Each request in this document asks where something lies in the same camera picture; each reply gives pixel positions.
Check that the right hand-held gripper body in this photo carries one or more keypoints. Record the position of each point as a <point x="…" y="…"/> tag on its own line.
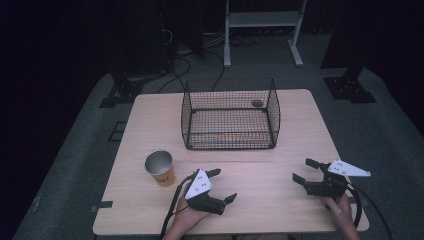
<point x="333" y="186"/>

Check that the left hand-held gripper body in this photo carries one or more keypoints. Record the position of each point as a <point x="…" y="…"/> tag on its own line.
<point x="198" y="185"/>

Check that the person's right hand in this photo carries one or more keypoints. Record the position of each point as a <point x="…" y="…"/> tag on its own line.
<point x="341" y="210"/>

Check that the person's left hand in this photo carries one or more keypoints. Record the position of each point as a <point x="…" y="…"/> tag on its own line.
<point x="186" y="216"/>

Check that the metal cup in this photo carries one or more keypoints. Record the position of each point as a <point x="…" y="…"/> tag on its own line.
<point x="165" y="178"/>

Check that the small dark round object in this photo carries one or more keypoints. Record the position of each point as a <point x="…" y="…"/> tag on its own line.
<point x="257" y="103"/>

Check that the black stand base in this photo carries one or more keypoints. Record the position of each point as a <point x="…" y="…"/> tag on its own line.
<point x="348" y="88"/>
<point x="125" y="90"/>

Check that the black tape strip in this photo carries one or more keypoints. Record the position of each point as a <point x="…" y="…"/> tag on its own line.
<point x="105" y="204"/>

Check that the white metal stand frame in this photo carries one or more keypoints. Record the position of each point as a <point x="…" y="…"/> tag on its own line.
<point x="263" y="19"/>

